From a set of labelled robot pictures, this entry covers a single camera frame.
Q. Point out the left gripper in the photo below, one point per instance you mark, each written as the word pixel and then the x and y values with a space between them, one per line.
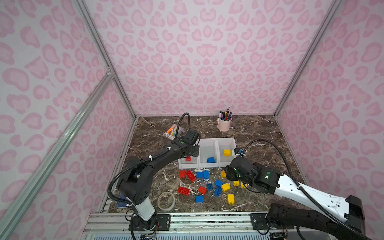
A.
pixel 196 153

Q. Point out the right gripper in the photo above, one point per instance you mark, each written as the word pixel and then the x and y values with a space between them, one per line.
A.
pixel 229 170

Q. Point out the blue lego brick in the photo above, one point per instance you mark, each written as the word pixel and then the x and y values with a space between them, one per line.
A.
pixel 218 183
pixel 199 199
pixel 199 175
pixel 217 191
pixel 209 187
pixel 206 175
pixel 211 160

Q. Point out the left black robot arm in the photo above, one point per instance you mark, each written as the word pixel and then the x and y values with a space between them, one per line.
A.
pixel 132 186

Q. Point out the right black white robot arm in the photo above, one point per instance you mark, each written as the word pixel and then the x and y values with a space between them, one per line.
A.
pixel 340 217

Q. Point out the highlighter marker pack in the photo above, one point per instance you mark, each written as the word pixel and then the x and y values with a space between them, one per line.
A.
pixel 171 132

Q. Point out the middle white plastic bin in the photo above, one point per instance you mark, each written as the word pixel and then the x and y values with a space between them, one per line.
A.
pixel 208 148

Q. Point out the long red lego brick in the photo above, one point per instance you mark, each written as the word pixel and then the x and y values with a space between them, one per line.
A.
pixel 191 176

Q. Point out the right white plastic bin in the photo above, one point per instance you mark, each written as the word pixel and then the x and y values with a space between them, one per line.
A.
pixel 226 143

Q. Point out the pink pen cup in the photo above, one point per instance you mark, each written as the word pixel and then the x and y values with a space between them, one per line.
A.
pixel 222 125

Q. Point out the pens in cup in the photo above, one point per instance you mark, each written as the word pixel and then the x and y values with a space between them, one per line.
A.
pixel 225 115

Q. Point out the clear tape roll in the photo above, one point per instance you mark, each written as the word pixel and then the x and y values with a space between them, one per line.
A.
pixel 166 201

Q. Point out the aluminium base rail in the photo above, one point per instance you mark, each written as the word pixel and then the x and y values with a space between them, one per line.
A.
pixel 197 226

